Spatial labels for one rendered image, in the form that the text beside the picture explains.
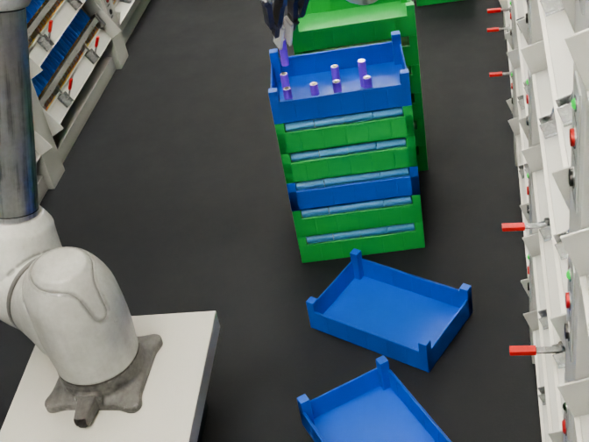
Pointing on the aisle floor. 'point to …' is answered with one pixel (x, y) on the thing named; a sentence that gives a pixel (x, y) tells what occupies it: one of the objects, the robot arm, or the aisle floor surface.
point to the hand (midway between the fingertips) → (283, 32)
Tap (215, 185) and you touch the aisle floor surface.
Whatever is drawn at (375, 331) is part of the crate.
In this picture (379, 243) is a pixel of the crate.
